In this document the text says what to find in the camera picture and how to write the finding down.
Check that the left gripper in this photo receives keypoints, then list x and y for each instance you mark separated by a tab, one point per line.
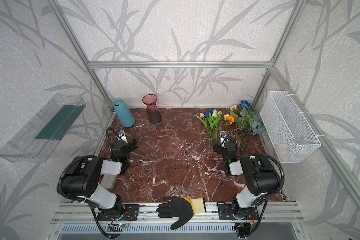
125	144

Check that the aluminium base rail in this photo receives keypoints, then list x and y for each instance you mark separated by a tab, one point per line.
220	212

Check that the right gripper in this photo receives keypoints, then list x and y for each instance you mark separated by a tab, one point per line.
224	145

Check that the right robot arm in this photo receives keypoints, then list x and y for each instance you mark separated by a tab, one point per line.
264	176

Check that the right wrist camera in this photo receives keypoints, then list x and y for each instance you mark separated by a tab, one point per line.
223	136

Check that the orange marigold flower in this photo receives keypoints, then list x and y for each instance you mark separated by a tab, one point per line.
229	120

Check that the teal ceramic vase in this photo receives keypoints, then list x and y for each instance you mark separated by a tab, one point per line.
123	113

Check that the pink glass vase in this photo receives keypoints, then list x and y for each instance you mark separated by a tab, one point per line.
153	112

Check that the grey sharpening stone block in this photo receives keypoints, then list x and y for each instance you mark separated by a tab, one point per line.
108	181

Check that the clear acrylic wall shelf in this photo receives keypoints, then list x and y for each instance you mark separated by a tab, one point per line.
35	142

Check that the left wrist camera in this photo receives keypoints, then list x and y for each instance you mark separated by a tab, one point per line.
122	136

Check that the white tulip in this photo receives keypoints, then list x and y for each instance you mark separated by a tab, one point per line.
215	117

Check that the black and yellow work glove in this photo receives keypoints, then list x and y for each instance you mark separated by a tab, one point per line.
182	208

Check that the pink tulip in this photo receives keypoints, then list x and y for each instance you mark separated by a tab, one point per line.
201	117

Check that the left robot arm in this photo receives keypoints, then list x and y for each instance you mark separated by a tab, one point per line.
80	179

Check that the pink object in basket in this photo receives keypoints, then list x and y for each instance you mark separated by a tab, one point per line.
282	151

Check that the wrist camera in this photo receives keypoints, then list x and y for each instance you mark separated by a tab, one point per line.
223	136
122	136

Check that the blue green flower bouquet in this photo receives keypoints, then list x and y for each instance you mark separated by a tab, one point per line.
246	118

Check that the white wire basket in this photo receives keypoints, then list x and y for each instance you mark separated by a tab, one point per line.
286	124

